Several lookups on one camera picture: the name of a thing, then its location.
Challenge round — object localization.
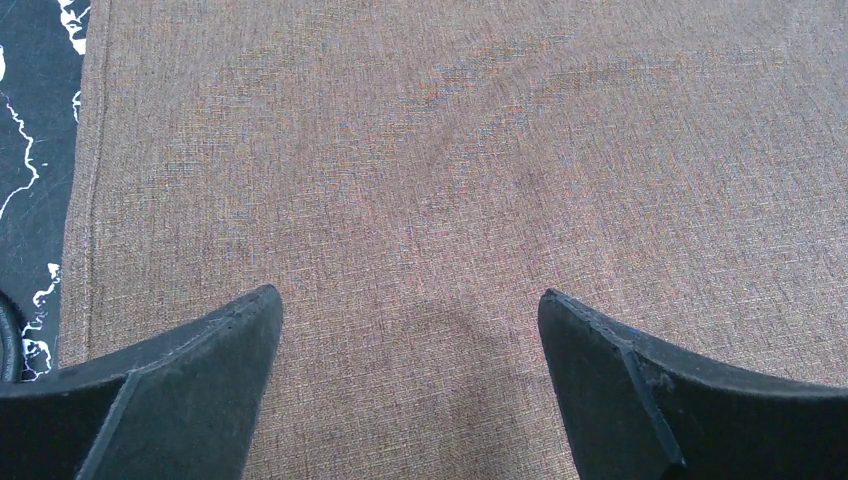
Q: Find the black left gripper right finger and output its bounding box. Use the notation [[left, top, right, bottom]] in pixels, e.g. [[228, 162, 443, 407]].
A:
[[538, 289, 847, 479]]

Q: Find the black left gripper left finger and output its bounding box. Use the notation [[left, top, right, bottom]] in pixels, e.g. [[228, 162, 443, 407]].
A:
[[1, 285, 283, 479]]

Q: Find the brown woven cloth napkin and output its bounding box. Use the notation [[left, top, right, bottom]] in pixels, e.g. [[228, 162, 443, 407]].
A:
[[58, 1, 847, 479]]

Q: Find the black coiled cable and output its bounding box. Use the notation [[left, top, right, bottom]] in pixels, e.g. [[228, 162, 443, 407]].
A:
[[0, 291, 26, 384]]

